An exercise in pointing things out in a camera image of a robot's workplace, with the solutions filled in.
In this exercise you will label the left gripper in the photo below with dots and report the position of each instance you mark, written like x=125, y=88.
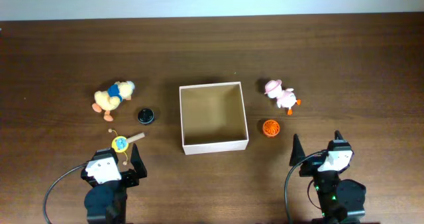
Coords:
x=132, y=177

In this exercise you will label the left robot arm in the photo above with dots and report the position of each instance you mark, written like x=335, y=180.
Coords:
x=106, y=201

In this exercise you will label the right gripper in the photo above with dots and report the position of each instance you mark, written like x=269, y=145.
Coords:
x=311, y=164

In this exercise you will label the yellow plush duck blue vest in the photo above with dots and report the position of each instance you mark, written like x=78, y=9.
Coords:
x=106, y=101

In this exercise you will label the yellow rattle drum wooden handle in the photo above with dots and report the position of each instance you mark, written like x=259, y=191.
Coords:
x=120, y=144

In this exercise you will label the open cardboard box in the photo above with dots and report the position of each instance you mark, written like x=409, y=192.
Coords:
x=212, y=118

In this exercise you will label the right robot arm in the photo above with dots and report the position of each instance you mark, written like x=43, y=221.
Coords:
x=340, y=201

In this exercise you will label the black round cap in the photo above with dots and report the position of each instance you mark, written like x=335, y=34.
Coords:
x=145, y=116

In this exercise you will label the orange ribbed round ball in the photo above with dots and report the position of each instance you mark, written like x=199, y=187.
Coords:
x=271, y=128

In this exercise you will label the pink toy duck with hat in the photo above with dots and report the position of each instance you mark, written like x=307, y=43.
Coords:
x=285, y=97

